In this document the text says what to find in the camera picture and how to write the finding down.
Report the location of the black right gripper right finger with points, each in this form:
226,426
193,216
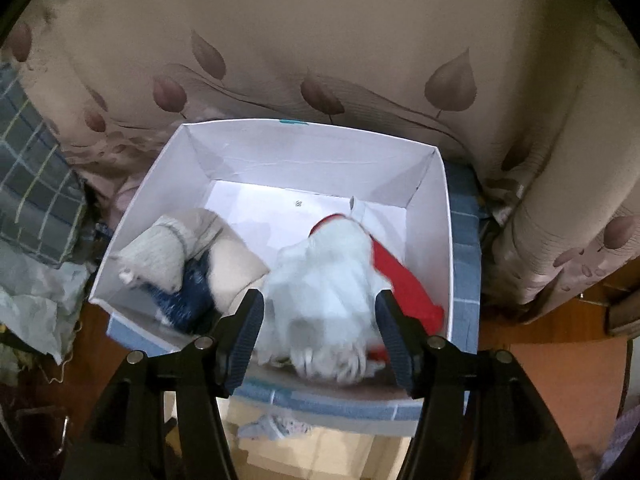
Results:
481,418

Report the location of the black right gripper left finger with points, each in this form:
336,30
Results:
125,435

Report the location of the navy floral underwear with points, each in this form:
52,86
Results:
192,309

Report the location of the blue white socks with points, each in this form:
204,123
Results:
274,427

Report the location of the red underwear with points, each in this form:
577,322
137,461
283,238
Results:
405,284

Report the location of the honeycomb patterned beige underwear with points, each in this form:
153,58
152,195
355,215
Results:
159,254

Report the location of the cream beige underwear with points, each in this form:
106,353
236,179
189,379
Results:
233,269

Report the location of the white lace-trim underwear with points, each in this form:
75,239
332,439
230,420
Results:
287,335

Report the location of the wooden drawer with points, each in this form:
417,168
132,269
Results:
373,450

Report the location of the plaid grey cloth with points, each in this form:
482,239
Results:
42,200

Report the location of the white cardboard box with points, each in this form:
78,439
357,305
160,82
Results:
273,180

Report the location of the leaf patterned beige bedsheet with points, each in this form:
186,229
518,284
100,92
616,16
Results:
541,97

